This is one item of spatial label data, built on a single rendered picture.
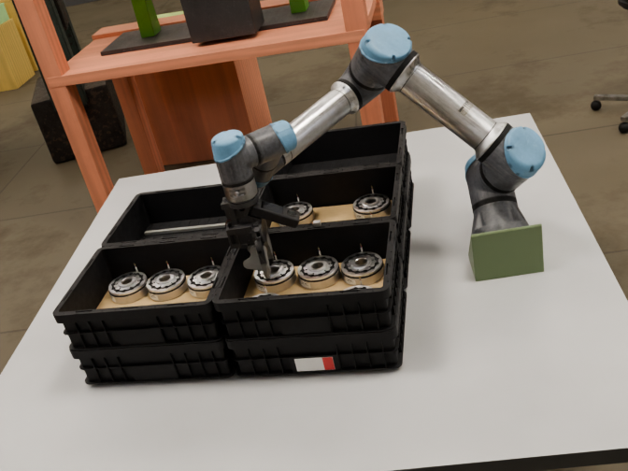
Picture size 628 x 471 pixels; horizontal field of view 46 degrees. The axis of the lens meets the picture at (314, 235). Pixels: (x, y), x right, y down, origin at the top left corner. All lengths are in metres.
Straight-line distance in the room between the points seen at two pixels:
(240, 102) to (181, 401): 3.01
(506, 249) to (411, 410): 0.52
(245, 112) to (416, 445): 3.32
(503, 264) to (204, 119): 3.05
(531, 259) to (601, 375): 0.40
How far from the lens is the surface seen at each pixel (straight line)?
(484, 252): 1.92
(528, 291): 1.93
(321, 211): 2.13
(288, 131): 1.70
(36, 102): 5.41
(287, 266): 1.86
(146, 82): 4.73
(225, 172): 1.66
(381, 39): 1.87
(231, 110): 4.64
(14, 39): 8.00
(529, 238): 1.93
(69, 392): 2.00
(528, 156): 1.87
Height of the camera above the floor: 1.84
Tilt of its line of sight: 30 degrees down
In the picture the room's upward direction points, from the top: 13 degrees counter-clockwise
